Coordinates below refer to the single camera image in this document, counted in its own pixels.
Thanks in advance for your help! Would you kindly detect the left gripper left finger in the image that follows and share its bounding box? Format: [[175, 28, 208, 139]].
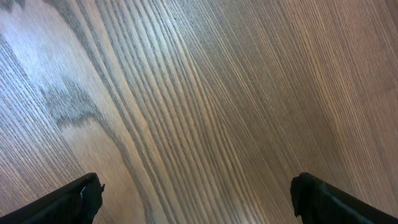
[[1, 172, 105, 224]]

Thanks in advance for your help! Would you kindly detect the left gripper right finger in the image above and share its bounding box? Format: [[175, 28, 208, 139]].
[[290, 172, 397, 224]]

